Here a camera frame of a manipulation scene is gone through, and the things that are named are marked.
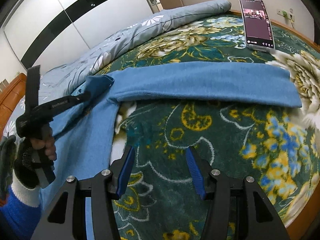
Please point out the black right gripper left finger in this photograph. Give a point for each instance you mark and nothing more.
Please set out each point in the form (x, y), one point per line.
(121, 172)

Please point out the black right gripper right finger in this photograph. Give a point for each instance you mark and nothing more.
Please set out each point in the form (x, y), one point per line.
(200, 172)

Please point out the blue knit sweater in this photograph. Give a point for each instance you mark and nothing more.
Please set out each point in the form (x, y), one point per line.
(78, 205)

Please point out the blue sleeve forearm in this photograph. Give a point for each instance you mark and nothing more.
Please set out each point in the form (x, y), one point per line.
(22, 212)

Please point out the left hand in glove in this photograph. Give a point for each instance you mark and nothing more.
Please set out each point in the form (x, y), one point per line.
(23, 162)

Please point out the light blue floral quilt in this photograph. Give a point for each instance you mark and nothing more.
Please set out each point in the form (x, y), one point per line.
(72, 78)

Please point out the green floral bed blanket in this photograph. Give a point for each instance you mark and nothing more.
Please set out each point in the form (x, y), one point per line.
(277, 146)

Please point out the white black wardrobe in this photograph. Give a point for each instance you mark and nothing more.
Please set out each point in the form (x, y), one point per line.
(53, 32)

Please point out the smartphone with lit screen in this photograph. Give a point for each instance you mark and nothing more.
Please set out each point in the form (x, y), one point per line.
(257, 26)

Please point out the wall power socket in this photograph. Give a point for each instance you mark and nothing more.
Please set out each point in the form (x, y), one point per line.
(286, 14)

